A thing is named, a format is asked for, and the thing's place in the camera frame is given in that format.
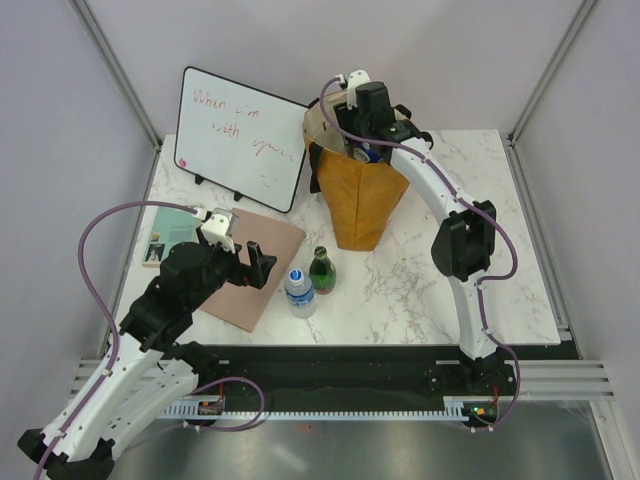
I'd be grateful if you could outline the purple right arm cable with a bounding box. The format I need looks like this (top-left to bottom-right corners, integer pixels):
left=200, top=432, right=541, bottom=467
left=318, top=74, right=524, bottom=431

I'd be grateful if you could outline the green glass bottle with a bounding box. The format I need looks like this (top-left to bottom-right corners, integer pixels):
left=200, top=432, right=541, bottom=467
left=309, top=246, right=337, bottom=295

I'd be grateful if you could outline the yellow canvas tote bag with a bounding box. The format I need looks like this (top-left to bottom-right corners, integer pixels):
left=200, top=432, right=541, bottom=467
left=302, top=93, right=409, bottom=251

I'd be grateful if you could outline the left clear water bottle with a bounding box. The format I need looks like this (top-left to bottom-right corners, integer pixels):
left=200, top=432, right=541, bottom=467
left=284, top=268, right=316, bottom=319

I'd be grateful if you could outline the pink notebook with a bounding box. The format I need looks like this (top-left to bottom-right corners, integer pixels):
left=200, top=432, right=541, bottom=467
left=198, top=207, right=307, bottom=333

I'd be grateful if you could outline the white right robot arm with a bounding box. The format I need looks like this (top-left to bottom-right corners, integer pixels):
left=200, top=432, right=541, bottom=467
left=320, top=70, right=501, bottom=394

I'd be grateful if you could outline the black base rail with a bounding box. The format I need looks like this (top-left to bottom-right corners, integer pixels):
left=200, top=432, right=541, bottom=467
left=163, top=341, right=579, bottom=396

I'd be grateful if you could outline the teal booklet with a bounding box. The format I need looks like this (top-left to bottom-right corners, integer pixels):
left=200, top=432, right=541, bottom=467
left=142, top=207, right=199, bottom=268

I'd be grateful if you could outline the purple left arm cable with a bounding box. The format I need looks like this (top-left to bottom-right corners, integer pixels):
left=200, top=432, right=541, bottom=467
left=34, top=200, right=204, bottom=479

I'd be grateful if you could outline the small whiteboard with writing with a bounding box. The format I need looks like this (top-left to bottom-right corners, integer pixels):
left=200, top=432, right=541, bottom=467
left=174, top=66, right=308, bottom=213

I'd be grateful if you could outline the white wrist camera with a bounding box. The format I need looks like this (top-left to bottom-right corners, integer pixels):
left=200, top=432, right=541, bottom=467
left=338, top=69, right=371, bottom=110
left=193, top=208, right=238, bottom=254

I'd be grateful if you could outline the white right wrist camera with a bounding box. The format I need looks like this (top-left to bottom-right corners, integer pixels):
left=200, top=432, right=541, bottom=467
left=338, top=69, right=371, bottom=110

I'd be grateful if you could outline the blue white drink carton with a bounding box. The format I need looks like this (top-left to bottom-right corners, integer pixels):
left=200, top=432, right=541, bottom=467
left=353, top=143, right=383, bottom=164

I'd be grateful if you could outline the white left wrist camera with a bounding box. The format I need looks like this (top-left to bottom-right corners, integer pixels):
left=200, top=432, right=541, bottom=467
left=193, top=208, right=238, bottom=254

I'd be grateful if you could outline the white cable duct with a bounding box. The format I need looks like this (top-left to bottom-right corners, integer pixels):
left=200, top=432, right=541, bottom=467
left=159, top=398, right=498, bottom=422

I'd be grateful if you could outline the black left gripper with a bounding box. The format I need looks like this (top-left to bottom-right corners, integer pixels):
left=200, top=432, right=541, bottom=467
left=187, top=224, right=276, bottom=309

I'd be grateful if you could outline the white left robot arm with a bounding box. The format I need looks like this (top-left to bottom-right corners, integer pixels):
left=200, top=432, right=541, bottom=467
left=18, top=241, right=277, bottom=479

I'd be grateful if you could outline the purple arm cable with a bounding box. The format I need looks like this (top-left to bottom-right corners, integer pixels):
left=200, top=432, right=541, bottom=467
left=318, top=74, right=524, bottom=431
left=34, top=200, right=204, bottom=479

